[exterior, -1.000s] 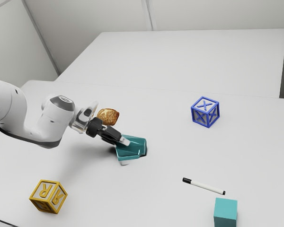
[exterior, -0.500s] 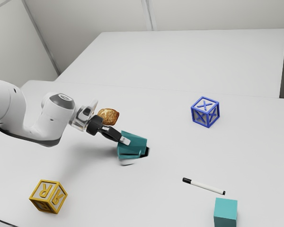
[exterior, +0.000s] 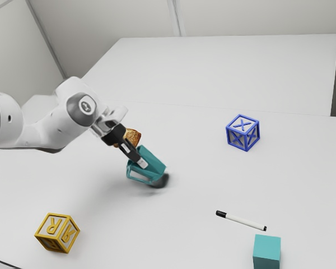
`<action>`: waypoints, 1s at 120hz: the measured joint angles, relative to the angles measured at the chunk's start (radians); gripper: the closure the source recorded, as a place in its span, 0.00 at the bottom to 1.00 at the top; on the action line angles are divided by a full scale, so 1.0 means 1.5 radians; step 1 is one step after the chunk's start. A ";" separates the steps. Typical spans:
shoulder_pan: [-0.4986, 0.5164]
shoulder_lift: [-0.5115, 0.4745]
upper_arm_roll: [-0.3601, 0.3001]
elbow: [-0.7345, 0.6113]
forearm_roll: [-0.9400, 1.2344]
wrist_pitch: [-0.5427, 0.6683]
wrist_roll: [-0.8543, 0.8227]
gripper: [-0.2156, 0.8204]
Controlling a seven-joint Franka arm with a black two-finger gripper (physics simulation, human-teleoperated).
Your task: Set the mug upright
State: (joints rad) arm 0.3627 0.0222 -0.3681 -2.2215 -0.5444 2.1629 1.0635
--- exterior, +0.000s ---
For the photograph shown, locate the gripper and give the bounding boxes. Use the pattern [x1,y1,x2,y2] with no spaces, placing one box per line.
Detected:
[101,123,149,169]

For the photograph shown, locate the brown toasted bread piece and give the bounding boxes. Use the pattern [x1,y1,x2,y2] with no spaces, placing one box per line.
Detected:
[113,128,142,149]

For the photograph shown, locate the white marker with black cap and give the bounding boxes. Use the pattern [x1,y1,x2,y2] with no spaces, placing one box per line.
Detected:
[215,210,268,232]

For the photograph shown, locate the teal solid block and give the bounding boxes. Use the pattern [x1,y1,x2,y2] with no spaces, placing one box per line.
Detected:
[252,234,282,269]

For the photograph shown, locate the yellow letter frame cube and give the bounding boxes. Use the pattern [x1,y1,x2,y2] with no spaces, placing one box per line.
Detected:
[34,212,81,254]

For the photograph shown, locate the blue letter frame cube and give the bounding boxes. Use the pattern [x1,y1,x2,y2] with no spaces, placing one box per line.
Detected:
[225,114,261,152]

